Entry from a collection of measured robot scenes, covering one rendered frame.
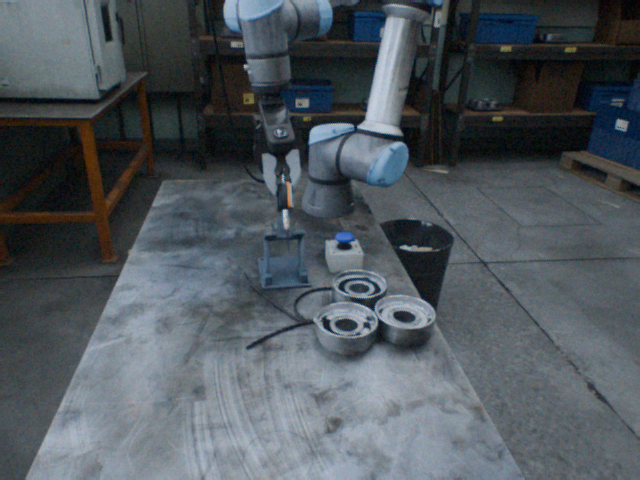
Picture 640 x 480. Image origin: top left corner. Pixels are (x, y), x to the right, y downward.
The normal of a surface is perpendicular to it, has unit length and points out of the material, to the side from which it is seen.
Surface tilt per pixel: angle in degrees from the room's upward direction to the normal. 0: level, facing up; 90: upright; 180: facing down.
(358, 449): 0
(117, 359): 0
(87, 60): 90
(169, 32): 90
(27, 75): 90
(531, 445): 0
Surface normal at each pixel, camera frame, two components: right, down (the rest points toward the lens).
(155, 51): 0.13, 0.43
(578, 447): 0.03, -0.90
